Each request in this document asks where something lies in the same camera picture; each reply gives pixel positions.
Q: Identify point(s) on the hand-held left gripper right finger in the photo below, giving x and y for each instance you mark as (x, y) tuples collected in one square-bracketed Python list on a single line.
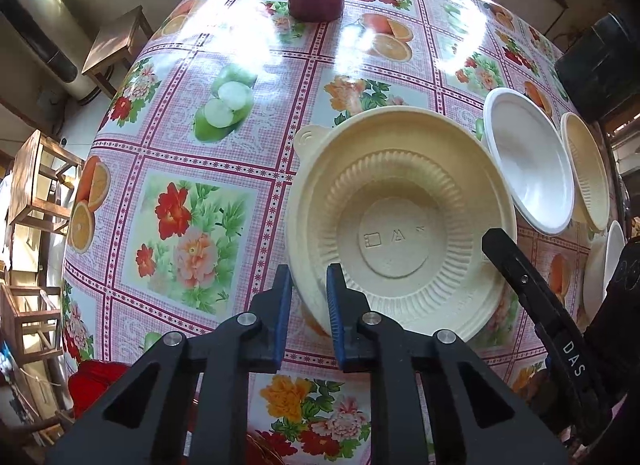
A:
[(334, 315)]

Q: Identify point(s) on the floral fruit print tablecloth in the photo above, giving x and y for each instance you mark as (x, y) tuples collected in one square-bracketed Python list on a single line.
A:
[(200, 145)]

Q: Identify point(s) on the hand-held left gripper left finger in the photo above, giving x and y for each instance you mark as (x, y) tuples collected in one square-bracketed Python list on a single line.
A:
[(285, 315)]

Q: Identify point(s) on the beige ribbed bowl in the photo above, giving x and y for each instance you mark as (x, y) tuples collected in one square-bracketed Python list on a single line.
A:
[(400, 185), (590, 175)]

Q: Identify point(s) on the red plastic basin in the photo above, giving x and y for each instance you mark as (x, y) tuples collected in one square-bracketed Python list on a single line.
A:
[(95, 380)]

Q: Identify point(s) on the tower air conditioner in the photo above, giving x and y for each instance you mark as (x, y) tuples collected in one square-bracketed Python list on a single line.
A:
[(40, 20)]

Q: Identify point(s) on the large white bowl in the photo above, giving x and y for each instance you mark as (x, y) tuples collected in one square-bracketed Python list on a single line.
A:
[(607, 265)]

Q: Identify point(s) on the wooden stool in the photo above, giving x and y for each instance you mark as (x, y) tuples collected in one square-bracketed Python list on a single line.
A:
[(117, 40), (25, 317), (35, 175)]

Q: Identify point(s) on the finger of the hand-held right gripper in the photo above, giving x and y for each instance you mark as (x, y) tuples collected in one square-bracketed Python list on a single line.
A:
[(520, 277)]

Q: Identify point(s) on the small white bowl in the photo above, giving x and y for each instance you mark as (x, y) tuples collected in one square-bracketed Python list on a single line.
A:
[(530, 165)]

